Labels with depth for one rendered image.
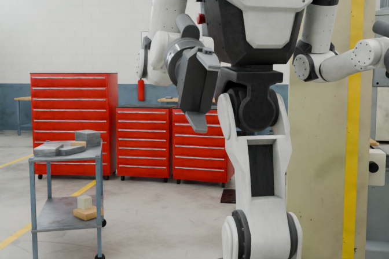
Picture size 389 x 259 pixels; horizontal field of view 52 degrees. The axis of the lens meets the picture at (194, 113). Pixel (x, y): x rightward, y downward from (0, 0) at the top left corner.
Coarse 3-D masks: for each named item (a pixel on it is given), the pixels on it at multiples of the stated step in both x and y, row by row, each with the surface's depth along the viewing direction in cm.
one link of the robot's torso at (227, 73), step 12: (228, 72) 113; (240, 72) 105; (252, 72) 105; (264, 72) 106; (276, 72) 106; (216, 84) 126; (228, 84) 122; (252, 84) 106; (264, 84) 107; (216, 96) 127; (252, 96) 107; (264, 96) 107; (240, 108) 107; (252, 108) 107; (264, 108) 108; (240, 120) 108; (252, 120) 108; (264, 120) 109
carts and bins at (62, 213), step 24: (48, 144) 316; (72, 144) 324; (96, 144) 341; (48, 168) 364; (96, 168) 297; (48, 192) 366; (96, 192) 299; (48, 216) 320; (72, 216) 320; (96, 216) 317
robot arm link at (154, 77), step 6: (150, 66) 105; (150, 72) 105; (156, 72) 98; (150, 78) 105; (156, 78) 100; (162, 78) 98; (168, 78) 97; (156, 84) 107; (162, 84) 103; (168, 84) 103
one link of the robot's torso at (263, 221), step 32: (224, 96) 111; (224, 128) 109; (288, 128) 108; (256, 160) 108; (288, 160) 105; (256, 192) 108; (256, 224) 101; (288, 224) 103; (256, 256) 100; (288, 256) 102
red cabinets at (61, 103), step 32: (32, 96) 535; (64, 96) 532; (96, 96) 530; (32, 128) 540; (64, 128) 537; (96, 128) 534; (128, 128) 531; (160, 128) 522; (192, 128) 508; (128, 160) 534; (160, 160) 526; (192, 160) 512; (224, 160) 500
